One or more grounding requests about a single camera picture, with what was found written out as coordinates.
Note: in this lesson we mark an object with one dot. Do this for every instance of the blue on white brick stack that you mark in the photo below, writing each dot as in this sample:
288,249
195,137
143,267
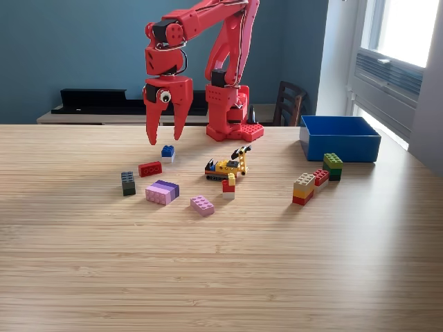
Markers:
167,151

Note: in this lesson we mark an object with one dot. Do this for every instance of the red lego brick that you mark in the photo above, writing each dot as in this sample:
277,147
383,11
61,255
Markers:
150,169

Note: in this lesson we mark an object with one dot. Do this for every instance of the pink lego brick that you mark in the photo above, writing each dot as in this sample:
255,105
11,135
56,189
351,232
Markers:
202,205

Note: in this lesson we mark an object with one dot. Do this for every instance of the blue plastic bin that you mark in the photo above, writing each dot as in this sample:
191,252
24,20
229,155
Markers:
341,147

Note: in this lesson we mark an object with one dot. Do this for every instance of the small yellow toy digger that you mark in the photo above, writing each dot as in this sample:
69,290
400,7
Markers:
226,167

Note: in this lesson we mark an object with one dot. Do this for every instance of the dark grey black brick stack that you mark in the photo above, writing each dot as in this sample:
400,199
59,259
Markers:
128,183

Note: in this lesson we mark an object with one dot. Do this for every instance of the black cone-shaped object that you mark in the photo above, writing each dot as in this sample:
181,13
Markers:
253,115

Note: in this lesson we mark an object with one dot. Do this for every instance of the pink purple brick stack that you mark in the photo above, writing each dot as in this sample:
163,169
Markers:
162,193

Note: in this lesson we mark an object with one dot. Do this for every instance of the pale wooden sideboard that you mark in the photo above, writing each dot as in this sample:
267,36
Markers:
69,119

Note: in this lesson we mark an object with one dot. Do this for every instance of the yellow red white brick stack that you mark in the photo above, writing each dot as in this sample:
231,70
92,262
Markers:
228,188

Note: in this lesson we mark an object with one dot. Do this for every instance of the dark wooden chair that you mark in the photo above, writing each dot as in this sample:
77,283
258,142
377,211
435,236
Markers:
289,103

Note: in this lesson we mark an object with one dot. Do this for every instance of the tan yellow red brick stack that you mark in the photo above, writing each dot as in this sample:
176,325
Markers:
304,190

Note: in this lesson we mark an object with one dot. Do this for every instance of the red on white brick stack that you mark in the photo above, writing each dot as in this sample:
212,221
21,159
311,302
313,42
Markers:
321,178

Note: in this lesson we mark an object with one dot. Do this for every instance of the green brick stack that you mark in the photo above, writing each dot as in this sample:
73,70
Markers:
333,166

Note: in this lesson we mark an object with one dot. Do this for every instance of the grey window vent unit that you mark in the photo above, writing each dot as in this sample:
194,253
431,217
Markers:
387,86

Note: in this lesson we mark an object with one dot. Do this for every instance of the bright window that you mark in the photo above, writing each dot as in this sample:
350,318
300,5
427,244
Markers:
408,31

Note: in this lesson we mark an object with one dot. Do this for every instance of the black wall shelf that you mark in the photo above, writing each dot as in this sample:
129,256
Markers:
90,100

